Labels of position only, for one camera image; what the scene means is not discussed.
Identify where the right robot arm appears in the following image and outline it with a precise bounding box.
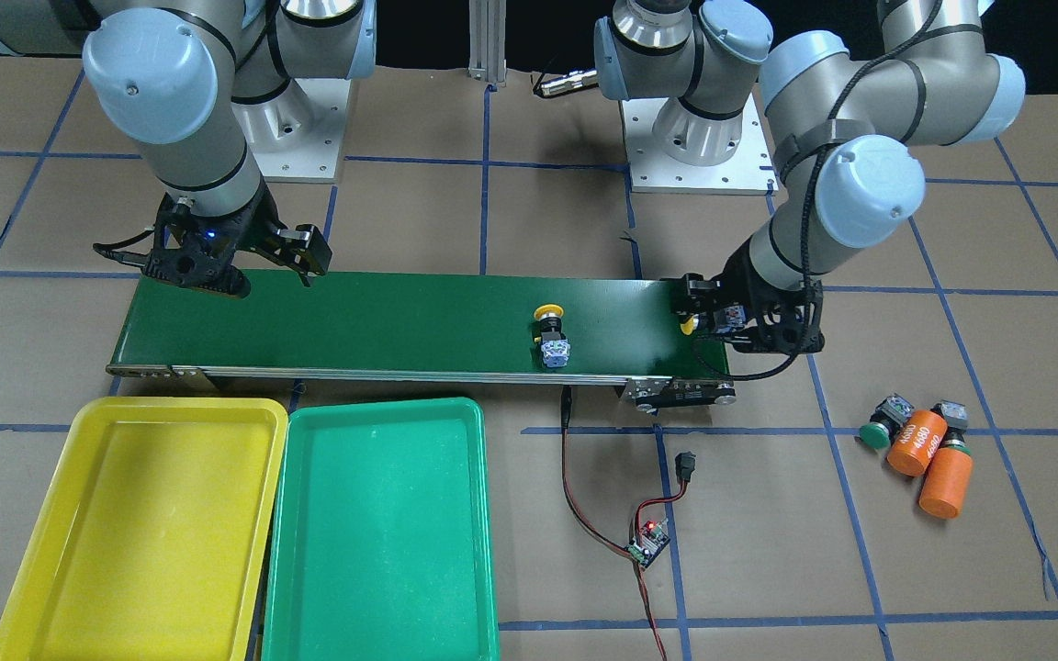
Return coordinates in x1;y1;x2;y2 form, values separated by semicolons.
0;1;377;298

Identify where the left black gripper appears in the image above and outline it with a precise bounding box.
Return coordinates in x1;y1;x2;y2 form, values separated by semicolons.
673;242;826;355

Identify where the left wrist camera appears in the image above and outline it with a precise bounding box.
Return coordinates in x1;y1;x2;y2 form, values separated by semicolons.
748;280;826;355

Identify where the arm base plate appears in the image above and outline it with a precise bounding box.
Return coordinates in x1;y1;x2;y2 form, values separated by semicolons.
620;95;780;194
232;79;354;184

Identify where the green push button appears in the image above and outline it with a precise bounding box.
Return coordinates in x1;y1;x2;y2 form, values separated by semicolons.
858;393;915;451
931;400;969;453

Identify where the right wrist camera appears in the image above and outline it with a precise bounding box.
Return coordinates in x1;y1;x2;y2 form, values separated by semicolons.
93;196;247;289

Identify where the yellow push button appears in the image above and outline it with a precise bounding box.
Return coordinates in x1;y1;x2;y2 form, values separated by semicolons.
534;304;570;369
680;305;748;336

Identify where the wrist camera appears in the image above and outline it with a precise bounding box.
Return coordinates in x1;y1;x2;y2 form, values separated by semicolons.
748;280;826;355
93;196;247;289

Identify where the black switch connector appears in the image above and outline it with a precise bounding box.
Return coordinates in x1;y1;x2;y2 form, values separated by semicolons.
675;452;696;484

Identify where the red black wire cable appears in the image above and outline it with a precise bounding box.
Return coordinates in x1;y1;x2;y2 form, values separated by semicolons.
560;386;688;661

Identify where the green conveyor belt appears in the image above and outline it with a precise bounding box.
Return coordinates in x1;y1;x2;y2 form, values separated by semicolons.
108;269;736;411

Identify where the green plastic tray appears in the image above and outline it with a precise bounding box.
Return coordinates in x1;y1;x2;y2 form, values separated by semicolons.
262;398;501;660

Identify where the yellow plastic tray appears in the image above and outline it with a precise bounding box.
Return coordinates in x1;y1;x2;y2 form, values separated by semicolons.
0;397;288;660

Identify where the plain orange cylinder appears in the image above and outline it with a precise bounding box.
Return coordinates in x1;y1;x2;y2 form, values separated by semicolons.
917;443;974;520

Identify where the small controller circuit board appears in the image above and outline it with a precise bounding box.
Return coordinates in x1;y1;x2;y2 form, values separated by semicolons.
625;519;670;570

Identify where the aluminium frame post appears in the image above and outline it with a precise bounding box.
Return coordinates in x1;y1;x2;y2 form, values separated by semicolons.
467;0;507;86

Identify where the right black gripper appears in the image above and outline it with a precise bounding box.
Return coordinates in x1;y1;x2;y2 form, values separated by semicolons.
141;183;332;298

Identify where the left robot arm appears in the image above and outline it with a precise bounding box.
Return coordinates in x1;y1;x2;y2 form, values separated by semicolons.
592;1;1026;355

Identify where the orange cylinder marked 4680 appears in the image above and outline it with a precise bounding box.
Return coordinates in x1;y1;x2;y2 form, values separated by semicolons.
886;409;948;477

